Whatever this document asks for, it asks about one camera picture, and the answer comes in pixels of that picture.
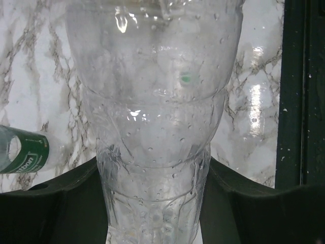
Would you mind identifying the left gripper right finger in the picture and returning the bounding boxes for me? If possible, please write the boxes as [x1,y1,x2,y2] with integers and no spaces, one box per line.
[200,159,324,243]

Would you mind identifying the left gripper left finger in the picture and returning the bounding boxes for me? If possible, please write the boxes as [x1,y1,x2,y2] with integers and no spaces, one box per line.
[1,159,108,243]

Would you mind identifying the clear unlabeled plastic bottle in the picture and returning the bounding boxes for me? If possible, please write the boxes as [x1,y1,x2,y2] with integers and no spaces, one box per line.
[66,1,244,243]

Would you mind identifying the green label water bottle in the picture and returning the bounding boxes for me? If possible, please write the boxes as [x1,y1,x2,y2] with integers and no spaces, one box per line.
[1,125,67,174]

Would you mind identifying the black mounting base rail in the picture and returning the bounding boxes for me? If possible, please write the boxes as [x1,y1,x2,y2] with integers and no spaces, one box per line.
[275,0,324,190]

